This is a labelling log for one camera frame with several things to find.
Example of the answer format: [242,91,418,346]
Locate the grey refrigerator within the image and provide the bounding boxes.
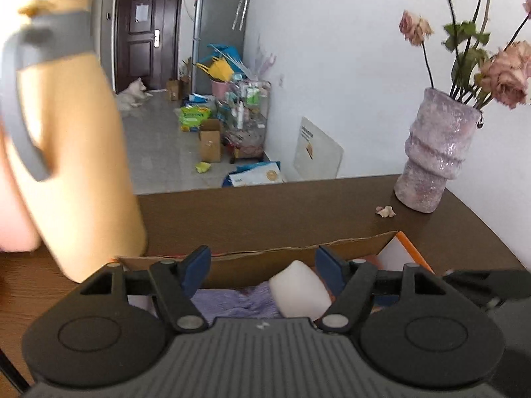
[191,0,250,96]

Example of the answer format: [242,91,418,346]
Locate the blue white bag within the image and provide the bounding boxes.
[222,160,287,187]

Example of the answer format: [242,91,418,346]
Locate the purple fluffy towel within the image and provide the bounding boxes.
[190,281,283,325]

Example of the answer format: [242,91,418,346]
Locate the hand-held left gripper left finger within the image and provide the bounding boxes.
[81,245,212,334]

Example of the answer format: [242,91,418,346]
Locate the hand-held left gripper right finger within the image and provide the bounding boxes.
[315,246,444,335]

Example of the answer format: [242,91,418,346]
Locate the red cardboard box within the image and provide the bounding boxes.
[115,231,437,321]

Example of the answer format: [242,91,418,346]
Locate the blue yellow cleaning tools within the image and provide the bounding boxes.
[195,43,244,84]

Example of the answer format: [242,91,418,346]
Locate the pink textured vase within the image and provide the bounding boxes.
[394,87,484,215]

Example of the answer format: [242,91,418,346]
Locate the white dog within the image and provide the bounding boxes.
[115,77,154,112]

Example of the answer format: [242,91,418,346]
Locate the pink suitcase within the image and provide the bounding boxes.
[0,130,42,254]

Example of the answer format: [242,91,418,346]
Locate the wire cart with bottles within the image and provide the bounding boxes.
[221,78,273,163]

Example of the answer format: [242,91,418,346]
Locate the dried pink roses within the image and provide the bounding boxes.
[398,0,531,111]

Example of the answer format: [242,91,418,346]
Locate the pink bucket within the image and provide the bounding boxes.
[210,78,231,99]

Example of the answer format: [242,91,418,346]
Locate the white leaning board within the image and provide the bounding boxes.
[293,116,344,181]

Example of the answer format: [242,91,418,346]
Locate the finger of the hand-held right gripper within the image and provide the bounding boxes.
[442,269,531,309]

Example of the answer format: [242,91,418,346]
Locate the cardboard box on floor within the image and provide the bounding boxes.
[198,118,223,163]

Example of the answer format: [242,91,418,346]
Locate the green yellow pack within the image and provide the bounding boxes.
[179,105,212,132]

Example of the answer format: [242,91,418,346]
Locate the yellow thermos jug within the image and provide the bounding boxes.
[0,0,149,283]

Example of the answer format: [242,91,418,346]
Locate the clear hanging umbrella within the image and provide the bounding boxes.
[232,0,254,32]

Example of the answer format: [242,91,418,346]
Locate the white soft sponge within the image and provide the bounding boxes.
[268,260,333,320]

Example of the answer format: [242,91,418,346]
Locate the dark brown door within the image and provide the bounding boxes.
[114,0,185,94]

